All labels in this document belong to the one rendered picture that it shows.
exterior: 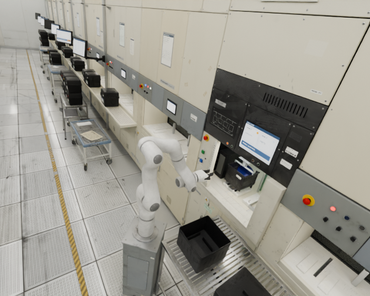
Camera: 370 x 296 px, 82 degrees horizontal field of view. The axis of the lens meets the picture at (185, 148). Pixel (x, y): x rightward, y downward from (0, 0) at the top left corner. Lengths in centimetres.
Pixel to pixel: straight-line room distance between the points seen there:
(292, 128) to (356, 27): 54
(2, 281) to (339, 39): 305
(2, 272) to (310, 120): 283
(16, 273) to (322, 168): 267
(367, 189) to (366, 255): 33
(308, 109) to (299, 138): 17
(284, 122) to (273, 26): 57
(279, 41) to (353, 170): 81
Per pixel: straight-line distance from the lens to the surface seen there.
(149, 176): 137
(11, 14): 1448
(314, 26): 141
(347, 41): 133
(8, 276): 277
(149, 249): 173
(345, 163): 136
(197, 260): 158
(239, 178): 204
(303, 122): 139
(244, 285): 162
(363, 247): 147
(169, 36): 244
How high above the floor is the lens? 219
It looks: 29 degrees down
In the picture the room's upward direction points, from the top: 10 degrees clockwise
